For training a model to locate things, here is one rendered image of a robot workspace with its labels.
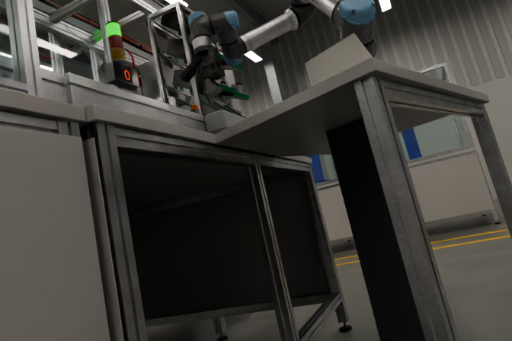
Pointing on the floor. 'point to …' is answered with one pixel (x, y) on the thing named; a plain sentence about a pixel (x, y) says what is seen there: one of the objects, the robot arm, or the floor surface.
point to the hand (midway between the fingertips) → (209, 100)
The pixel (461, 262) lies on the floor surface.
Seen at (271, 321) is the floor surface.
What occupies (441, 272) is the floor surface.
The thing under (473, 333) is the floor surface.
